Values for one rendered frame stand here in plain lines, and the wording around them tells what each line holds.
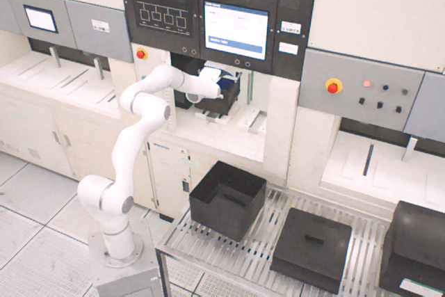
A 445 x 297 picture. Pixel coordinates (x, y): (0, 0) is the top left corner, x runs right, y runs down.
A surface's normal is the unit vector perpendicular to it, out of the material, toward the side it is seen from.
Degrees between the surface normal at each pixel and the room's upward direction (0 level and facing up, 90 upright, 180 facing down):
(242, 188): 90
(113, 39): 90
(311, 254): 0
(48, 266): 0
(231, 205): 0
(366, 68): 90
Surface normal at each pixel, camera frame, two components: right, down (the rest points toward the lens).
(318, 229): 0.00, -0.77
